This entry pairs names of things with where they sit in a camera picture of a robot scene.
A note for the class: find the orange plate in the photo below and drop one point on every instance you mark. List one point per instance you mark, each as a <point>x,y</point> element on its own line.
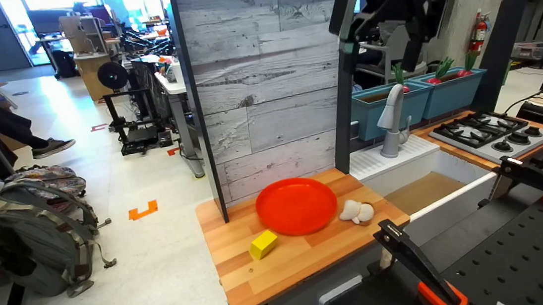
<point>296,206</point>

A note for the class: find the toy radish with green leaves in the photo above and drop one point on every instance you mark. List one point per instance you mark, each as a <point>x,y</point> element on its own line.
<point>400,78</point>
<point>467,66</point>
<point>440,70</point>

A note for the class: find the white toy sink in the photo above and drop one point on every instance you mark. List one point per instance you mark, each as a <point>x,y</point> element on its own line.
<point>419,183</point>

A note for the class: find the black clamp with orange grip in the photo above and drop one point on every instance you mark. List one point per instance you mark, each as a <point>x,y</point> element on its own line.
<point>411,253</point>
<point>533,178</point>

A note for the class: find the white desk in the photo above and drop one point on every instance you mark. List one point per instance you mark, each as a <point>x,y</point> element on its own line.
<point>181,121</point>

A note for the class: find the black stove knob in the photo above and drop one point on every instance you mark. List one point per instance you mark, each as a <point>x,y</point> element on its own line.
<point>518,138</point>
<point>532,131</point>
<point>502,146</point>

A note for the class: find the white rod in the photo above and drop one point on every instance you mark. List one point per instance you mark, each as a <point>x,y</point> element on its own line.
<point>450,197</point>

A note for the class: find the blue planter box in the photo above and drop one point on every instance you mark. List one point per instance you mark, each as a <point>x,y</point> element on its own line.
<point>450,95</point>
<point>372,113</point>

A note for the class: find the yellow block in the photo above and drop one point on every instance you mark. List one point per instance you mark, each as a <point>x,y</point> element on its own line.
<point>263,244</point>

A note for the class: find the red fire extinguisher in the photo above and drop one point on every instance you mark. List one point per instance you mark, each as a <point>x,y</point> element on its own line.
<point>478,35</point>

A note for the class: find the white plush object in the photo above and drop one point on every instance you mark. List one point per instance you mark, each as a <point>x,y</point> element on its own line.
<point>354,210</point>

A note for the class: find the wooden cabinet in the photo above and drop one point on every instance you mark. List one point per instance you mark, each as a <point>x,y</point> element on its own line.
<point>92,75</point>

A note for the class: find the grey toy stove burner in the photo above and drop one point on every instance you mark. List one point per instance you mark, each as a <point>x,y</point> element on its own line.
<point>479,132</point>

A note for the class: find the toy kitchen with wooden counter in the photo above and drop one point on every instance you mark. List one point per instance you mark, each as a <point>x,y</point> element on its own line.
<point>271,97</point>

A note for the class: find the grey toy tap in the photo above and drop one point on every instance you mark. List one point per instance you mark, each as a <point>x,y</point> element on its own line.
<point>390,116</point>

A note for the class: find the black 3D printer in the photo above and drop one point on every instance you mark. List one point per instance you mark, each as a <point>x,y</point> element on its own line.
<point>132,131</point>

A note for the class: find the patterned bag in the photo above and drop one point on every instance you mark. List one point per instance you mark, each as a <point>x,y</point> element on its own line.
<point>49,176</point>

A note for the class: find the grey green backpack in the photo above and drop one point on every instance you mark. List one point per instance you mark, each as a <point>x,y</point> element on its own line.
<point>30,235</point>

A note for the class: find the grey chair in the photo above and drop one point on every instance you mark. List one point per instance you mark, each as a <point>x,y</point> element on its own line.
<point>393,43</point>

